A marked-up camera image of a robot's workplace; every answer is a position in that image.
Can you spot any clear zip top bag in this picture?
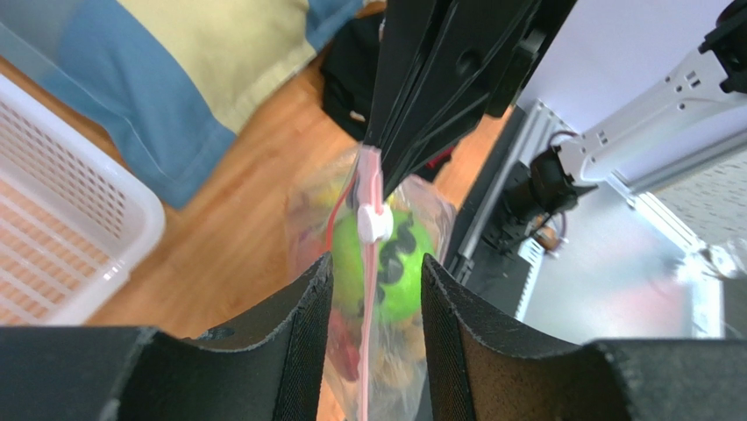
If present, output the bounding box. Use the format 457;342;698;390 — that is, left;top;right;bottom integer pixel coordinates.
286;146;456;420

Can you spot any toy longan bunch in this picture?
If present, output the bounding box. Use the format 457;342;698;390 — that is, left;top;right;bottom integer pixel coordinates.
371;312;426;390

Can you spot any red folded cloth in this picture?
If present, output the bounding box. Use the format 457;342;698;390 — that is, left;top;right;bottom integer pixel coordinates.
425;146;455;170

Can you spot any right idle robot arm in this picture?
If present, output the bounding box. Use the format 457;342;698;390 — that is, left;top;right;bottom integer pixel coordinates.
364;1;746;220

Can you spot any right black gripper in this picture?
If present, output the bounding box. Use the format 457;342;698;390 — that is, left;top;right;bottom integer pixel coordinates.
364;0;577;196

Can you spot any white plastic basket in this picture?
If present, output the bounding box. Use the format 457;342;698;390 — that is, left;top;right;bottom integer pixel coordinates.
1;78;166;325

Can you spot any plaid blue beige pillow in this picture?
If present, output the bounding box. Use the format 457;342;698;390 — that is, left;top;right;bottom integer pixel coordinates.
1;1;364;208

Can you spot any green toy watermelon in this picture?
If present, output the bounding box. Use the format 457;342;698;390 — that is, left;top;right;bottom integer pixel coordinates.
331;210;435;323

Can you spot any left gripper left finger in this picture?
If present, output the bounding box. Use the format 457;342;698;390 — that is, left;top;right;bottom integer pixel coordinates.
1;254;333;420

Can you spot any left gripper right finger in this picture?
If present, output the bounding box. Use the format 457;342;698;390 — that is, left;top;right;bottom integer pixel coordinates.
422;255;746;420

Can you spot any black baseball cap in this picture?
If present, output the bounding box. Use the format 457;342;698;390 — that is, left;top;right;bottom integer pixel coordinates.
320;12;384;141

